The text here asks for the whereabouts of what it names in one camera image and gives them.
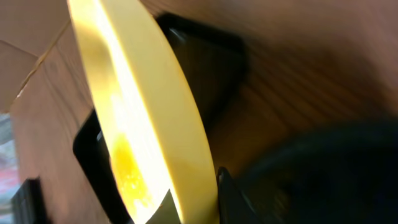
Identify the black rectangular tray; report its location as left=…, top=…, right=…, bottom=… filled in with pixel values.
left=73, top=13, right=247, bottom=224

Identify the yellow plate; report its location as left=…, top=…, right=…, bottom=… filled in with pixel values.
left=68, top=0, right=220, bottom=223

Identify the round black tray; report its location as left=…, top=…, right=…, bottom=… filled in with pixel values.
left=237, top=119, right=397, bottom=223

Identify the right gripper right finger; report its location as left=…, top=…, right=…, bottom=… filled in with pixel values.
left=217, top=167, right=261, bottom=224

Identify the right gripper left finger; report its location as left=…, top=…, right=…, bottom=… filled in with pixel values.
left=146, top=191, right=180, bottom=224

